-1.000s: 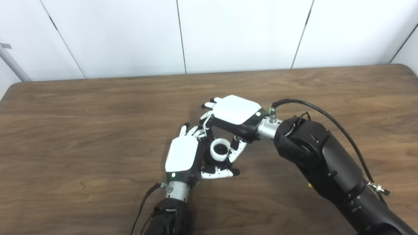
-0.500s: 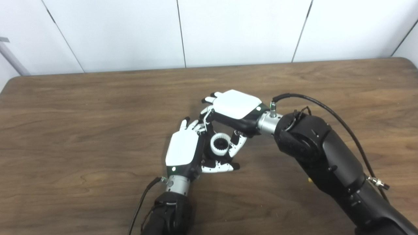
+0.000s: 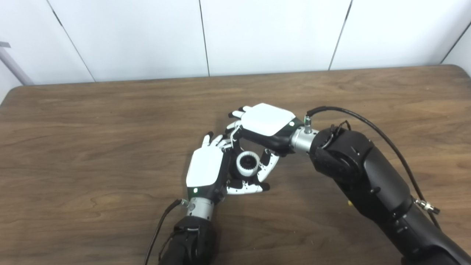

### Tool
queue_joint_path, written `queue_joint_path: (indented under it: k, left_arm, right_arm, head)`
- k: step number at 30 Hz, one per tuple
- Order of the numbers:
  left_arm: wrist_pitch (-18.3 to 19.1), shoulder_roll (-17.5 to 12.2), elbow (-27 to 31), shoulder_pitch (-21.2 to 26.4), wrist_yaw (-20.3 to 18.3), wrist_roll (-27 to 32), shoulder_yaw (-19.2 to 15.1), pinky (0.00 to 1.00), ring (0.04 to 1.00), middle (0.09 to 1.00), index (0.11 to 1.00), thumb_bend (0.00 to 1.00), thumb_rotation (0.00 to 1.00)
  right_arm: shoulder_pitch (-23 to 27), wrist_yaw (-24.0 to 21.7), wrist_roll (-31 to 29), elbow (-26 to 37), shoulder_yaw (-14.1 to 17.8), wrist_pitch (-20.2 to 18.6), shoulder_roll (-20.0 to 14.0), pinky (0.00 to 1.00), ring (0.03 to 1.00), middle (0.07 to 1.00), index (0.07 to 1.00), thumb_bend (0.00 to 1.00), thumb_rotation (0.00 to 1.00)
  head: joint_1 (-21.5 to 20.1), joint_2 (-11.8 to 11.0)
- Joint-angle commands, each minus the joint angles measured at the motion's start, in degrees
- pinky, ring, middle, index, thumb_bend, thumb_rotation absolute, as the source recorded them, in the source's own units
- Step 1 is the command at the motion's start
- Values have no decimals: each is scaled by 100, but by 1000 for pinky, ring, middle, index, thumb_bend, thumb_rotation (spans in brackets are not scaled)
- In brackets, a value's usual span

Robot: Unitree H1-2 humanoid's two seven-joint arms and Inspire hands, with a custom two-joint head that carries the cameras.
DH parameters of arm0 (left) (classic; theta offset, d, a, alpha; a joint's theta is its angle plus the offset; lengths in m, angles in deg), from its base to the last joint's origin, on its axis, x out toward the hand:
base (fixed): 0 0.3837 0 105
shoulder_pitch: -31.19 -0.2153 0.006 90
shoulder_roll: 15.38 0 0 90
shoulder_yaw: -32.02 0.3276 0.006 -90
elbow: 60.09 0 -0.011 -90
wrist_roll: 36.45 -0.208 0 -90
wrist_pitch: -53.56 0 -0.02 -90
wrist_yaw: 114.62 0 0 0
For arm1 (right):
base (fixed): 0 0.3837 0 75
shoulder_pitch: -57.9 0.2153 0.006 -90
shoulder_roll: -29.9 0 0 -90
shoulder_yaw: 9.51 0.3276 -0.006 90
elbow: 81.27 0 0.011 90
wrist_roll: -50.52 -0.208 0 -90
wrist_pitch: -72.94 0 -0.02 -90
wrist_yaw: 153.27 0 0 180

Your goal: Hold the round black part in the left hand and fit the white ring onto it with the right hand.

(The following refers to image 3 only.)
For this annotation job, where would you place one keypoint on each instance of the white and black right hand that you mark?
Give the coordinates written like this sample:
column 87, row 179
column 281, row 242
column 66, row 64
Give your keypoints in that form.
column 266, row 119

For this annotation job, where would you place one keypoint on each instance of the white and black left hand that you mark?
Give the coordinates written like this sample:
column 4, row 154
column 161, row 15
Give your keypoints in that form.
column 204, row 167

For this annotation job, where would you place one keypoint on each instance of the round black part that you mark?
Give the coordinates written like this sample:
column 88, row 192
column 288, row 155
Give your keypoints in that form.
column 251, row 162

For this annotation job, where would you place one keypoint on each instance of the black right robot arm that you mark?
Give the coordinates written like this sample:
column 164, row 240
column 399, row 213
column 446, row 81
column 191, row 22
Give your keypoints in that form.
column 364, row 173

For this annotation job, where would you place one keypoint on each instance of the grey wall pole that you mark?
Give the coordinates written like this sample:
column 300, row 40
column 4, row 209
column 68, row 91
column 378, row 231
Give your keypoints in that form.
column 14, row 66

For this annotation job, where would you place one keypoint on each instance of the small grey pole bracket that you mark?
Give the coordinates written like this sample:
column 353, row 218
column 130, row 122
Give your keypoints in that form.
column 3, row 44

